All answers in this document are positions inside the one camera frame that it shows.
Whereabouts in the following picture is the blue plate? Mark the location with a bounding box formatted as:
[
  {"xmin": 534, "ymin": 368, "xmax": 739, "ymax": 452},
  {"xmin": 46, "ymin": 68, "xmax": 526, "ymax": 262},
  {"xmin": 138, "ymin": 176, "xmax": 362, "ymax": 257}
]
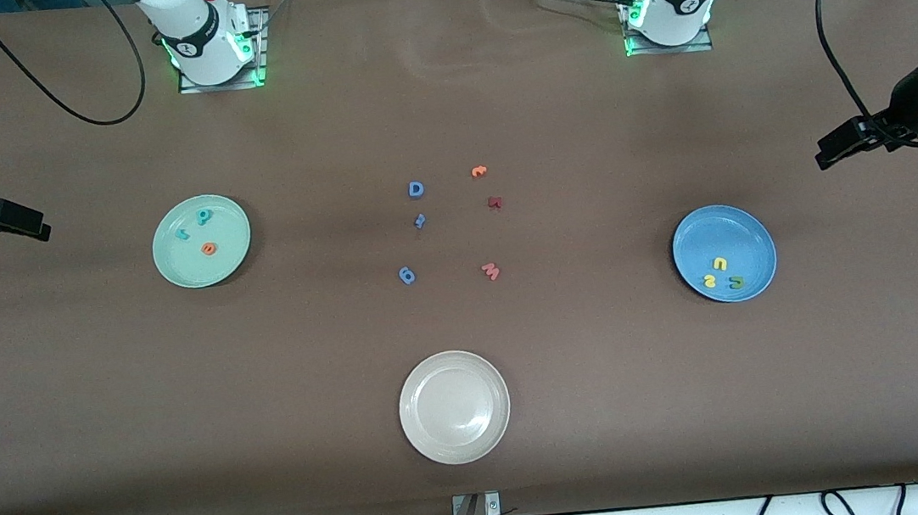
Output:
[{"xmin": 669, "ymin": 199, "xmax": 782, "ymax": 309}]

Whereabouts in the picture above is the pale green plate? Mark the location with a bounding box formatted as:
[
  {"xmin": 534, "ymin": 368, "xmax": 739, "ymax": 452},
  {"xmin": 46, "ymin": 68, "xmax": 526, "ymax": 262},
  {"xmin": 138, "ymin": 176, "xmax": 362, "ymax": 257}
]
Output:
[{"xmin": 147, "ymin": 190, "xmax": 257, "ymax": 293}]

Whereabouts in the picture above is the beige plate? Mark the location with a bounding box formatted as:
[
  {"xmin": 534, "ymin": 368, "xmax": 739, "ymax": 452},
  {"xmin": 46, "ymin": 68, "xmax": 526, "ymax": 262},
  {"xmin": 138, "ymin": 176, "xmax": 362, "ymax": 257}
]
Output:
[{"xmin": 393, "ymin": 345, "xmax": 517, "ymax": 470}]

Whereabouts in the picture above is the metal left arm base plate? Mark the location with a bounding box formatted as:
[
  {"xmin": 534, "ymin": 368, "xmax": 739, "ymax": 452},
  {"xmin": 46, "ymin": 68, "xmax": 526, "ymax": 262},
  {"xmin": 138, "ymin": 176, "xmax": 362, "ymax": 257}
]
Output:
[{"xmin": 618, "ymin": 0, "xmax": 715, "ymax": 60}]

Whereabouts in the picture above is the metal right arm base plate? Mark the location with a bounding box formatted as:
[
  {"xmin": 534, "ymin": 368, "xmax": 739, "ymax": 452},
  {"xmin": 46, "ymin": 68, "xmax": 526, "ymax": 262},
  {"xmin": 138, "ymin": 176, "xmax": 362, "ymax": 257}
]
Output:
[{"xmin": 171, "ymin": 7, "xmax": 273, "ymax": 97}]

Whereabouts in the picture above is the black floor cable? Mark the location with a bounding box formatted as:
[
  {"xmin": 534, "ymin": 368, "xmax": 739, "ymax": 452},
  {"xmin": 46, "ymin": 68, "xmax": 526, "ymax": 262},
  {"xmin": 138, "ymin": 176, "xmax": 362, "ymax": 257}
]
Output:
[{"xmin": 820, "ymin": 487, "xmax": 860, "ymax": 515}]

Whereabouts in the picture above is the metal table edge bracket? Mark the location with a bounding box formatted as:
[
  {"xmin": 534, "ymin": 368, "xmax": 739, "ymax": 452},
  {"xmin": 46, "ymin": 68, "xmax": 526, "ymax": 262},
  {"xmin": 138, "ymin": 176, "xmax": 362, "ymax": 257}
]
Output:
[{"xmin": 450, "ymin": 490, "xmax": 502, "ymax": 515}]

